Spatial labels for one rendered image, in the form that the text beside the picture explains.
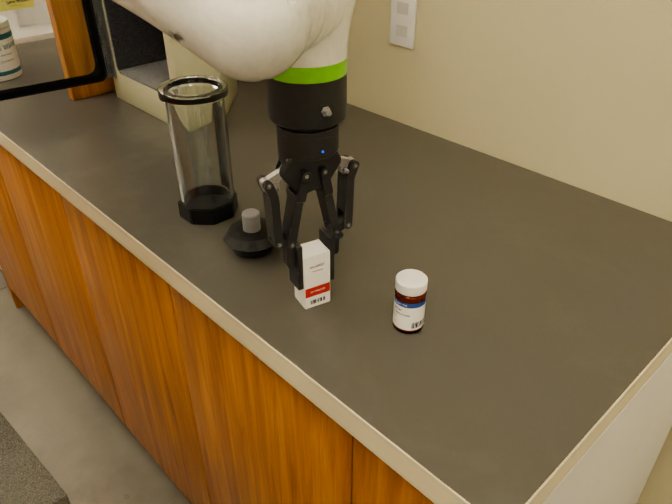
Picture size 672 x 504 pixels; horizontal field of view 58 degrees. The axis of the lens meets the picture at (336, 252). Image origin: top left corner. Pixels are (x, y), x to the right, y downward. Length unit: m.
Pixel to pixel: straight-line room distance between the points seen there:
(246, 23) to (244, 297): 0.46
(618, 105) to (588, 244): 0.27
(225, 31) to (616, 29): 0.80
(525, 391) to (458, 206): 0.45
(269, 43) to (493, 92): 0.85
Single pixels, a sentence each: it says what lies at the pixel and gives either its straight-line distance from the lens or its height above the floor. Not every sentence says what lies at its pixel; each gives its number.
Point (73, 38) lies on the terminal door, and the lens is 1.64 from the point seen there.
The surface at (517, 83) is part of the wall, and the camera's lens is 1.30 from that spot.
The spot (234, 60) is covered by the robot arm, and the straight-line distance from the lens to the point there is 0.55.
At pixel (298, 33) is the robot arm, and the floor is 1.35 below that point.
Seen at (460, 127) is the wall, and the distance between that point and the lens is 1.40.
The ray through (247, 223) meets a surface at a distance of 0.96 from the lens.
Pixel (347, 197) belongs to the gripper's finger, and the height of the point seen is 1.10.
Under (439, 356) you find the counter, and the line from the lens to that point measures 0.80.
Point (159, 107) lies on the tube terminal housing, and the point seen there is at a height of 0.97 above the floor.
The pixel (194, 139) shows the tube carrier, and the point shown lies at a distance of 1.00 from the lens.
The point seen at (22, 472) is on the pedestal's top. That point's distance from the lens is 0.75.
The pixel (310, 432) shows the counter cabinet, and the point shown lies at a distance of 0.91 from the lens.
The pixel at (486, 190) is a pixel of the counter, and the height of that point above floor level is 0.94.
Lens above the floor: 1.48
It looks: 34 degrees down
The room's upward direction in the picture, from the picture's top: straight up
